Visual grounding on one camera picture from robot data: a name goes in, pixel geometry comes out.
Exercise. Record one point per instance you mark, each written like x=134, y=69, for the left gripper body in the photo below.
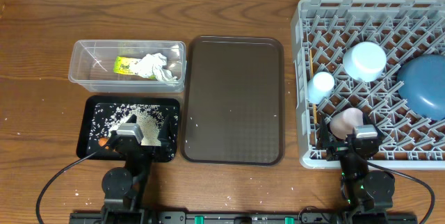
x=133, y=167

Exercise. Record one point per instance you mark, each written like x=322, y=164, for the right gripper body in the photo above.
x=338, y=150

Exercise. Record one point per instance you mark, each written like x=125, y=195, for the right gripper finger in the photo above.
x=324, y=137
x=371, y=128

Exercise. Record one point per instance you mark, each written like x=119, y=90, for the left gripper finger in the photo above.
x=165, y=133
x=130, y=119

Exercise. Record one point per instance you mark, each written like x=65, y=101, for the pink cup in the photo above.
x=343, y=123

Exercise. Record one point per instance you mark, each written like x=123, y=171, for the white rice pile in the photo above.
x=100, y=116

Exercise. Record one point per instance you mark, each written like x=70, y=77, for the orange carrot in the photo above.
x=103, y=141

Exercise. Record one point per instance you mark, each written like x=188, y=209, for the light blue cup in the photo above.
x=320, y=87

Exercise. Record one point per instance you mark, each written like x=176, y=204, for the light blue bowl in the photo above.
x=365, y=61

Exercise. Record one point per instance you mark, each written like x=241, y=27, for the foil snack wrapper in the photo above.
x=125, y=65

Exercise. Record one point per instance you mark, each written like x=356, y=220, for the dark blue plate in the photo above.
x=423, y=85

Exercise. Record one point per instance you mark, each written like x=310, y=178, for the white tissue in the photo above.
x=152, y=67

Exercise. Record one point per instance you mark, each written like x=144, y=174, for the wooden chopstick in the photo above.
x=311, y=67

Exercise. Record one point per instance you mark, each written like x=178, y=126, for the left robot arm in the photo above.
x=124, y=187

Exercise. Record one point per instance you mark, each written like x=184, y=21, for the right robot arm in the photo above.
x=369, y=193

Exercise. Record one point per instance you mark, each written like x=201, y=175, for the grey dishwasher rack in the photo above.
x=405, y=29

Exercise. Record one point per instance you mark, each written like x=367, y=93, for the black tray bin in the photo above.
x=101, y=154

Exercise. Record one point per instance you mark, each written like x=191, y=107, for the brown serving tray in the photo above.
x=234, y=101

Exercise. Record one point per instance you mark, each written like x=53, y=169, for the clear plastic bin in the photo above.
x=92, y=64

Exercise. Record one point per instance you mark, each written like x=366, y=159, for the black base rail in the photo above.
x=178, y=217

